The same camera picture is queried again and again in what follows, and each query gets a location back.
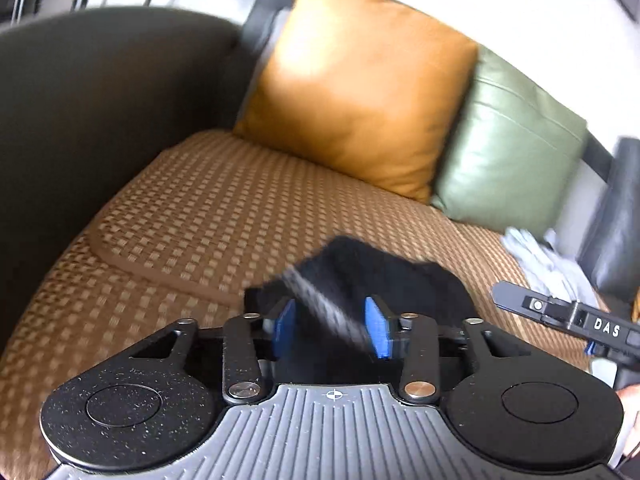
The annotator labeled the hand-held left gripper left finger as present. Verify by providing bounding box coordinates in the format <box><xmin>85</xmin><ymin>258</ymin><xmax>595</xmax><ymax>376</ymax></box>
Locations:
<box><xmin>131</xmin><ymin>299</ymin><xmax>297</xmax><ymax>406</ymax></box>

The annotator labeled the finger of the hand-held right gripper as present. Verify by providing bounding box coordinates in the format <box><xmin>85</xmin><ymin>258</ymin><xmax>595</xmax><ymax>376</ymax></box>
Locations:
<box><xmin>491</xmin><ymin>281</ymin><xmax>576</xmax><ymax>326</ymax></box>

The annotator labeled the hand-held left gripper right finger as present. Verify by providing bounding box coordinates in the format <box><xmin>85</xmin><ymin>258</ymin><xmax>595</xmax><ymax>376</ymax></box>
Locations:
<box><xmin>364</xmin><ymin>296</ymin><xmax>526</xmax><ymax>405</ymax></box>

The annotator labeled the black knit sweater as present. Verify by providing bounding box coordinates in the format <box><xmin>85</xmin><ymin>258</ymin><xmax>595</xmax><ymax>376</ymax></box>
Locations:
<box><xmin>244</xmin><ymin>235</ymin><xmax>476</xmax><ymax>386</ymax></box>

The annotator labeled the person's right hand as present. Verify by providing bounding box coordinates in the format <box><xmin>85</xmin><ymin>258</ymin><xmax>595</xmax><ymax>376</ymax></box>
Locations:
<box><xmin>618</xmin><ymin>382</ymin><xmax>640</xmax><ymax>463</ymax></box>

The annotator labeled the light grey cloth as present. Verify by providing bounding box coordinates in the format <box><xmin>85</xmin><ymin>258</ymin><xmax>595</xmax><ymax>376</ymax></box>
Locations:
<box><xmin>501</xmin><ymin>227</ymin><xmax>596</xmax><ymax>303</ymax></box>

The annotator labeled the dark grey leather cushion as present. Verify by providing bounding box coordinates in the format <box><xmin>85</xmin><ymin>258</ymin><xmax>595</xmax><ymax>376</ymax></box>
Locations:
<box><xmin>575</xmin><ymin>137</ymin><xmax>640</xmax><ymax>301</ymax></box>

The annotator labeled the green leather cushion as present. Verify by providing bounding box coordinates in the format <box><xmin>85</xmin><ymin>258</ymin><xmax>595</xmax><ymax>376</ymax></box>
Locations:
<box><xmin>431</xmin><ymin>46</ymin><xmax>588</xmax><ymax>233</ymax></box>

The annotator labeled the woven rattan sofa mat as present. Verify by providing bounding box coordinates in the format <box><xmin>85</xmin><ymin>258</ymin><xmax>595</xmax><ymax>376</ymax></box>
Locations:
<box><xmin>0</xmin><ymin>129</ymin><xmax>611</xmax><ymax>476</ymax></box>

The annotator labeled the orange leather cushion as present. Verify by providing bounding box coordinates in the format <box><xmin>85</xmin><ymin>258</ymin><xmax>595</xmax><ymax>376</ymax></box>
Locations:
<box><xmin>232</xmin><ymin>0</ymin><xmax>480</xmax><ymax>205</ymax></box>

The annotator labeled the dark sofa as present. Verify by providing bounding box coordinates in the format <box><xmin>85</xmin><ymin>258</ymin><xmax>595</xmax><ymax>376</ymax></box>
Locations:
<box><xmin>0</xmin><ymin>0</ymin><xmax>616</xmax><ymax>411</ymax></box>

